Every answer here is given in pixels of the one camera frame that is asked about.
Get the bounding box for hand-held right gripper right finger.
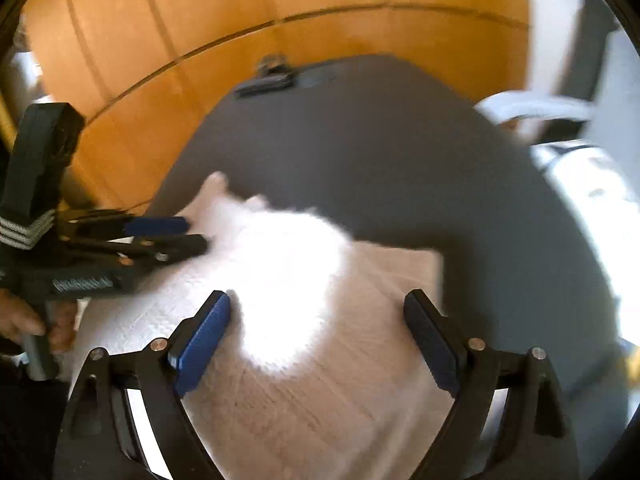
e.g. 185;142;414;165
402;288;581;480

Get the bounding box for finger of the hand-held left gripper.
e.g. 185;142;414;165
124;215;191;237
119;233;209;267

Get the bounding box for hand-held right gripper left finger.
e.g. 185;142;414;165
52;290;232;480

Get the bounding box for cream knit sweater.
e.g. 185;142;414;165
70;172;451;480

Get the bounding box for person's left hand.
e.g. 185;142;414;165
0;290;78;353

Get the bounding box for person's black jacket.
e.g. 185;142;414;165
0;355;71;480

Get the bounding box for triangle pattern pillow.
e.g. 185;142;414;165
530;142;640;346

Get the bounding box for grey yellow blue sofa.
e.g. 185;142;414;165
472;0;640;161

